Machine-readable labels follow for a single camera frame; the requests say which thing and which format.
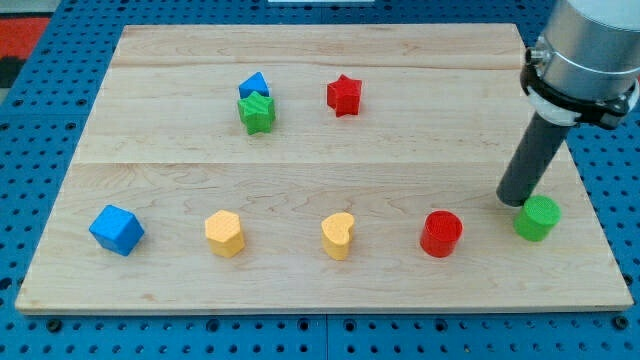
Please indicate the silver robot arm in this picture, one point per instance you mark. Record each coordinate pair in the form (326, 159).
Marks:
(584, 66)

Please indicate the red star block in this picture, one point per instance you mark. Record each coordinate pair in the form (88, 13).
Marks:
(344, 95)

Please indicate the green star block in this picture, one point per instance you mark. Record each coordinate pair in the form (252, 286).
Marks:
(257, 113)

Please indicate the wooden board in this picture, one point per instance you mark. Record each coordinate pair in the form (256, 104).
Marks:
(441, 114)

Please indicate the yellow heart block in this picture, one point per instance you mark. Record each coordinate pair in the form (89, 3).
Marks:
(337, 234)

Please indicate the yellow hexagon block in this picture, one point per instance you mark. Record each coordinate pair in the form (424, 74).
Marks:
(224, 233)

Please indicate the blue triangle block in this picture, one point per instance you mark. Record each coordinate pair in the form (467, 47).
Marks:
(255, 83)

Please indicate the red cylinder block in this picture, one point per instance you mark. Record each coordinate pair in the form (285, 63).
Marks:
(441, 231)

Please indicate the blue cube block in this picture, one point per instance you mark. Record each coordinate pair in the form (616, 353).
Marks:
(117, 230)

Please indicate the green cylinder block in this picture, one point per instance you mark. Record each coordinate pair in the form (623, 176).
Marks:
(537, 217)

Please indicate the dark grey cylindrical pointer tool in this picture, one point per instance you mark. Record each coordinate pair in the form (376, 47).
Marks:
(537, 148)

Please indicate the red and black mat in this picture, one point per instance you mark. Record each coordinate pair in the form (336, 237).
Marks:
(20, 32)

